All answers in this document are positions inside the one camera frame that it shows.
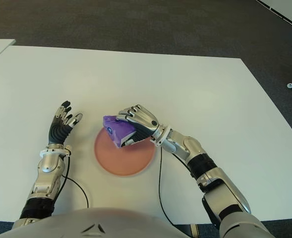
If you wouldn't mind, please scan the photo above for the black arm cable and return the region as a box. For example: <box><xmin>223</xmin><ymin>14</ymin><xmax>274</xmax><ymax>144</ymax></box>
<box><xmin>61</xmin><ymin>151</ymin><xmax>90</xmax><ymax>208</ymax></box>
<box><xmin>158</xmin><ymin>148</ymin><xmax>176</xmax><ymax>226</ymax></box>

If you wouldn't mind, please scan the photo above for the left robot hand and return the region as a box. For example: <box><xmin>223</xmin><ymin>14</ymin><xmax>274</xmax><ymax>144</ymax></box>
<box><xmin>48</xmin><ymin>100</ymin><xmax>84</xmax><ymax>144</ymax></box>

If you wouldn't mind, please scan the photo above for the silver robot torso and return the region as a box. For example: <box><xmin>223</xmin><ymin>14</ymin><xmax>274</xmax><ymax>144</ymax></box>
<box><xmin>0</xmin><ymin>207</ymin><xmax>183</xmax><ymax>238</ymax></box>

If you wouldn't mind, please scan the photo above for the pink round plate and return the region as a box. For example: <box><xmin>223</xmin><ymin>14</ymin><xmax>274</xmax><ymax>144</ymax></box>
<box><xmin>94</xmin><ymin>126</ymin><xmax>156</xmax><ymax>177</ymax></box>

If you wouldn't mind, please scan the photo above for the white panel with black edge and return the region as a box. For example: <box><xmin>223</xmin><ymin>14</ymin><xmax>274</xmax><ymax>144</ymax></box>
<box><xmin>256</xmin><ymin>0</ymin><xmax>292</xmax><ymax>28</ymax></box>

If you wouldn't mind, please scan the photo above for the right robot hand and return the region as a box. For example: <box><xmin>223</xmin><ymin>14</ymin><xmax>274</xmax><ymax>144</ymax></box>
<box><xmin>117</xmin><ymin>104</ymin><xmax>161</xmax><ymax>147</ymax></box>

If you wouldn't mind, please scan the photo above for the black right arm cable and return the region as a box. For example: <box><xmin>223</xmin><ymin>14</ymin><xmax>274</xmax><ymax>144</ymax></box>
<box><xmin>158</xmin><ymin>148</ymin><xmax>176</xmax><ymax>226</ymax></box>

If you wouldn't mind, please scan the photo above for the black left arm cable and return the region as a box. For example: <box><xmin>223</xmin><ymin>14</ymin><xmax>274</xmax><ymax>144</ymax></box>
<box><xmin>61</xmin><ymin>151</ymin><xmax>90</xmax><ymax>208</ymax></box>

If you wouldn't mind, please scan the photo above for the purple tissue paper pack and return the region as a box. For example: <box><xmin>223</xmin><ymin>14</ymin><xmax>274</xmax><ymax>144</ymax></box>
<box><xmin>103</xmin><ymin>115</ymin><xmax>146</xmax><ymax>149</ymax></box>

